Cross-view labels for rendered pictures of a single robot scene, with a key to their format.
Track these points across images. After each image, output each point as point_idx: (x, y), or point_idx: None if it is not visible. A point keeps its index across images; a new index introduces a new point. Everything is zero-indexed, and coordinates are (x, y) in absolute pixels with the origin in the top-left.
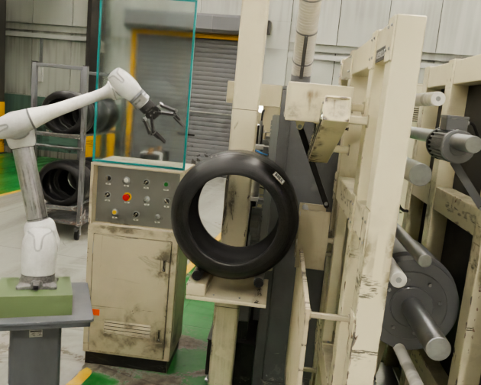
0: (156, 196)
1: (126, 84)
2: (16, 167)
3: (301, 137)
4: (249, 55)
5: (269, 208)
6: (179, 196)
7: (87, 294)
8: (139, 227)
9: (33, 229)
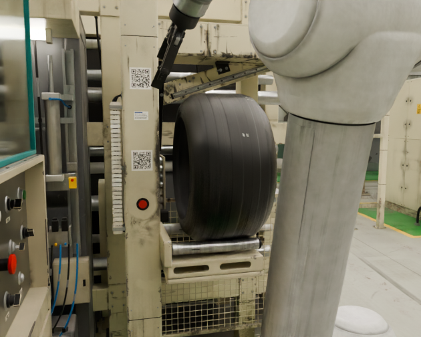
0: (15, 233)
1: None
2: (360, 197)
3: None
4: None
5: (78, 182)
6: (274, 151)
7: None
8: (13, 328)
9: (375, 319)
